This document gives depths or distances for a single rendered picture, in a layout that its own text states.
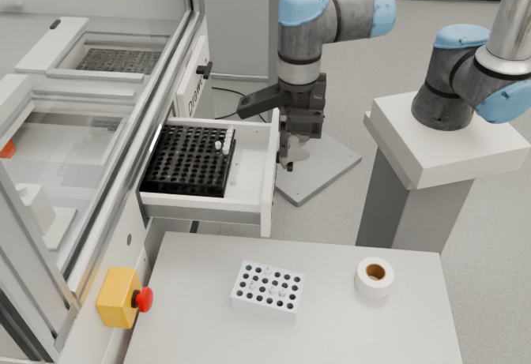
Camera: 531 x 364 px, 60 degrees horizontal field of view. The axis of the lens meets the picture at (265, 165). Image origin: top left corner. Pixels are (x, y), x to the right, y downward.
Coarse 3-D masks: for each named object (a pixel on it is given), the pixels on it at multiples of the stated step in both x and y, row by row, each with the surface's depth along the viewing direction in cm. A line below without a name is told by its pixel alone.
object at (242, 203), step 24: (168, 120) 106; (192, 120) 105; (216, 120) 105; (240, 144) 108; (264, 144) 108; (240, 168) 102; (264, 168) 102; (240, 192) 97; (168, 216) 91; (192, 216) 90; (216, 216) 90; (240, 216) 89
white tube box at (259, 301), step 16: (240, 272) 87; (256, 272) 87; (272, 272) 87; (288, 272) 87; (240, 288) 85; (256, 288) 85; (288, 288) 85; (240, 304) 84; (256, 304) 83; (272, 304) 83; (288, 304) 83; (288, 320) 83
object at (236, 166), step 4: (240, 148) 105; (236, 152) 104; (240, 152) 104; (236, 156) 103; (240, 156) 103; (236, 160) 102; (240, 160) 102; (236, 164) 101; (240, 164) 103; (236, 168) 101; (232, 172) 100; (236, 172) 100; (232, 176) 99; (236, 176) 99; (232, 180) 98; (236, 180) 98; (232, 184) 98; (236, 184) 98
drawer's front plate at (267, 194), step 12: (276, 108) 103; (276, 120) 100; (276, 132) 97; (276, 144) 94; (276, 156) 94; (276, 168) 98; (264, 180) 87; (264, 192) 84; (264, 204) 83; (264, 216) 86; (264, 228) 88
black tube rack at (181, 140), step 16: (176, 128) 102; (192, 128) 103; (208, 128) 102; (160, 144) 98; (176, 144) 99; (192, 144) 99; (208, 144) 98; (160, 160) 99; (176, 160) 95; (192, 160) 95; (208, 160) 95; (144, 176) 92; (160, 176) 91; (176, 176) 95; (192, 176) 95; (208, 176) 91; (144, 192) 93; (160, 192) 92; (176, 192) 92; (192, 192) 93; (208, 192) 92; (224, 192) 93
